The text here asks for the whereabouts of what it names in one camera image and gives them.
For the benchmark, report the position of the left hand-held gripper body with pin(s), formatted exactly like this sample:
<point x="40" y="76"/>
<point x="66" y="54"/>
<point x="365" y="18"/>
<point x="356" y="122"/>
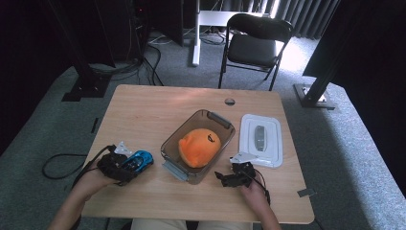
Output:
<point x="110" y="166"/>

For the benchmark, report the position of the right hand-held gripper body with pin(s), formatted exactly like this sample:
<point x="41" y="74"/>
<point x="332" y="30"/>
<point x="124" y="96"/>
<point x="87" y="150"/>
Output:
<point x="244" y="174"/>

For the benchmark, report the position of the blue toy car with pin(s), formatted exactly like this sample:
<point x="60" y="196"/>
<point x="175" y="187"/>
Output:
<point x="143" y="158"/>

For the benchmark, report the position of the orange plush toy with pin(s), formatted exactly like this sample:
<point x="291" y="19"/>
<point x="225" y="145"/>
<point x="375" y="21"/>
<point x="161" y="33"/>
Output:
<point x="199" y="147"/>

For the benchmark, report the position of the white box lid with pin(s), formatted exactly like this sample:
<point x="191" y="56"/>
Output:
<point x="271" y="150"/>

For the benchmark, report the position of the brown transparent storage box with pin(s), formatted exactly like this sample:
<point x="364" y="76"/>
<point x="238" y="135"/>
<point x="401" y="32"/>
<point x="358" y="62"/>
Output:
<point x="194" y="119"/>

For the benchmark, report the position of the person's right hand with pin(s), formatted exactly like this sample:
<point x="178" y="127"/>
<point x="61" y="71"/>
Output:
<point x="255" y="193"/>

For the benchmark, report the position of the person's left hand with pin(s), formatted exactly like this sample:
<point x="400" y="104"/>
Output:
<point x="92" y="180"/>

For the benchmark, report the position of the black tape strip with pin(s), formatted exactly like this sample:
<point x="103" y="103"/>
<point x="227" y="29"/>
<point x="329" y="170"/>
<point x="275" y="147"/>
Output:
<point x="94" y="125"/>

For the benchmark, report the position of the person's beige trousers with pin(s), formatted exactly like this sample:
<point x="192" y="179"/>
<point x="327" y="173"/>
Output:
<point x="156" y="224"/>

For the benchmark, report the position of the grey tape piece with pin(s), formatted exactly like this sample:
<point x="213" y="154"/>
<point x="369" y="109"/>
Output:
<point x="308" y="192"/>

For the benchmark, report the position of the grey table grommet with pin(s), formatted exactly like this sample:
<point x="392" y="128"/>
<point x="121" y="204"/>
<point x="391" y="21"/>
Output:
<point x="230" y="102"/>

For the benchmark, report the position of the black metal stand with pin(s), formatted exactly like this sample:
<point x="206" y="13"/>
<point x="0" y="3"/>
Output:
<point x="87" y="87"/>
<point x="317" y="89"/>

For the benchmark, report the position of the black folding chair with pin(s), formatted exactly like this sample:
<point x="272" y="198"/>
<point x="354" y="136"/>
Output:
<point x="252" y="49"/>

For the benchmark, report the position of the black curtain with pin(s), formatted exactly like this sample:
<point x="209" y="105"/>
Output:
<point x="376" y="64"/>
<point x="25" y="64"/>

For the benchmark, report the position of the black panel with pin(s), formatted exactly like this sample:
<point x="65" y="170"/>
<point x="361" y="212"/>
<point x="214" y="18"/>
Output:
<point x="167" y="19"/>

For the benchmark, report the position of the grey curtain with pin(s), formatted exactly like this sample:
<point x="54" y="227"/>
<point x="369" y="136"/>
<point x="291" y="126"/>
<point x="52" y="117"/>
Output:
<point x="306" y="19"/>

